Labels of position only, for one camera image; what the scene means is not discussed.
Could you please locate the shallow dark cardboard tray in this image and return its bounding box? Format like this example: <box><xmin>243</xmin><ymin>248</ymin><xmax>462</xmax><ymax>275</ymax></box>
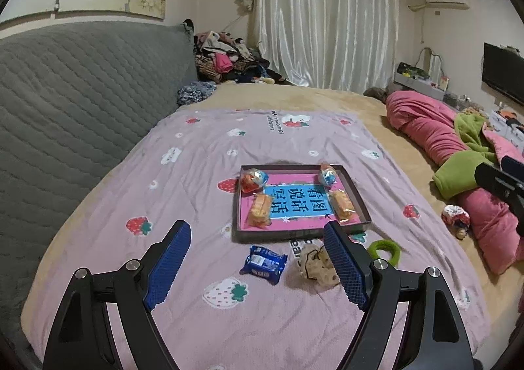
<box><xmin>232</xmin><ymin>164</ymin><xmax>371</xmax><ymax>244</ymax></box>

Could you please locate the blue white wrapped candy ball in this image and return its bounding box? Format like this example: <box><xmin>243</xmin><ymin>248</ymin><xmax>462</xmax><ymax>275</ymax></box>
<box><xmin>318</xmin><ymin>163</ymin><xmax>337</xmax><ymax>188</ymax></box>

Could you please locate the pink quilt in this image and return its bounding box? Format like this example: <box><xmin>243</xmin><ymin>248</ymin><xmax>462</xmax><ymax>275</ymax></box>
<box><xmin>385</xmin><ymin>91</ymin><xmax>523</xmax><ymax>274</ymax></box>

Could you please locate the white silky curtain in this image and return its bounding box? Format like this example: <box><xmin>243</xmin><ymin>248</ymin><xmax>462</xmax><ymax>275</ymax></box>
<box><xmin>237</xmin><ymin>0</ymin><xmax>400</xmax><ymax>93</ymax></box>

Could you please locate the red blue wrapped candy ball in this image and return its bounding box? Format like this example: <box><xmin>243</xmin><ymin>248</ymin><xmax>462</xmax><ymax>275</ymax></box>
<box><xmin>240</xmin><ymin>168</ymin><xmax>269</xmax><ymax>194</ymax></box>

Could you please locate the orange wrapped biscuit pack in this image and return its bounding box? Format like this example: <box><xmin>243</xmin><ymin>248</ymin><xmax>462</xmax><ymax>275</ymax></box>
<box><xmin>248</xmin><ymin>193</ymin><xmax>273</xmax><ymax>228</ymax></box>
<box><xmin>328</xmin><ymin>189</ymin><xmax>358</xmax><ymax>223</ymax></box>

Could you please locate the pile of clothes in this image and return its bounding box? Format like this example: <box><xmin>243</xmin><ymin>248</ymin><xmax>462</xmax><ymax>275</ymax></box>
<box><xmin>194</xmin><ymin>30</ymin><xmax>287</xmax><ymax>84</ymax></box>

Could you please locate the small white red plush toy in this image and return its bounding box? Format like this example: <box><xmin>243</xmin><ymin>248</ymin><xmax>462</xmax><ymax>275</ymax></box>
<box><xmin>440</xmin><ymin>204</ymin><xmax>471</xmax><ymax>241</ymax></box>

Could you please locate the green fleece blanket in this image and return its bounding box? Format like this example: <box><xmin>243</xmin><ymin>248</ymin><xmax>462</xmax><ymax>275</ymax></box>
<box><xmin>433</xmin><ymin>112</ymin><xmax>496</xmax><ymax>200</ymax></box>

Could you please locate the white cluttered side cabinet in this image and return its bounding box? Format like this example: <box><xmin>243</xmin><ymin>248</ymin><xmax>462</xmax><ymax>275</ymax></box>
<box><xmin>393</xmin><ymin>46</ymin><xmax>523</xmax><ymax>150</ymax></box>

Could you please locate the green fuzzy hair ring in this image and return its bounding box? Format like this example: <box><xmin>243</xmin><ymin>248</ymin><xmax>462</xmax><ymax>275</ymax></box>
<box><xmin>367</xmin><ymin>239</ymin><xmax>403</xmax><ymax>268</ymax></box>

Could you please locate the orange wrapped biscuit pack right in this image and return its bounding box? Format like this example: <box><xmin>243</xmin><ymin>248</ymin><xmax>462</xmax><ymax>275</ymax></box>
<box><xmin>328</xmin><ymin>189</ymin><xmax>358</xmax><ymax>223</ymax></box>

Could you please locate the orange wrapped biscuit pack left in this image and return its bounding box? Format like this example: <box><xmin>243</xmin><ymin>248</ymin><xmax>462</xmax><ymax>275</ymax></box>
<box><xmin>248</xmin><ymin>193</ymin><xmax>273</xmax><ymax>228</ymax></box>

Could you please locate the blue cookie packet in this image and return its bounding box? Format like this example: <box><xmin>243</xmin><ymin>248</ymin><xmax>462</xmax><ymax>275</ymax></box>
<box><xmin>240</xmin><ymin>245</ymin><xmax>288</xmax><ymax>286</ymax></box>

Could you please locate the blue patterned folded cloth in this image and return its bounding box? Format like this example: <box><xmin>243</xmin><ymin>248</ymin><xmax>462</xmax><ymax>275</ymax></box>
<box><xmin>177</xmin><ymin>81</ymin><xmax>217</xmax><ymax>107</ymax></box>

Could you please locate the black wall television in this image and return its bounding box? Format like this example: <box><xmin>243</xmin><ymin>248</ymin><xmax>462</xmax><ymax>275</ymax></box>
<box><xmin>481</xmin><ymin>43</ymin><xmax>524</xmax><ymax>105</ymax></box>

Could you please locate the beige black-trimmed scrunchie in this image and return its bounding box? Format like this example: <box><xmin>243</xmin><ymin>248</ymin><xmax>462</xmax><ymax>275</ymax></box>
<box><xmin>299</xmin><ymin>244</ymin><xmax>340</xmax><ymax>289</ymax></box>

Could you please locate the grey quilted headboard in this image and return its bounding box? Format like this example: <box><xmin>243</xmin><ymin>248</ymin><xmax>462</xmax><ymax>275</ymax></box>
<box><xmin>1</xmin><ymin>22</ymin><xmax>196</xmax><ymax>338</ymax></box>

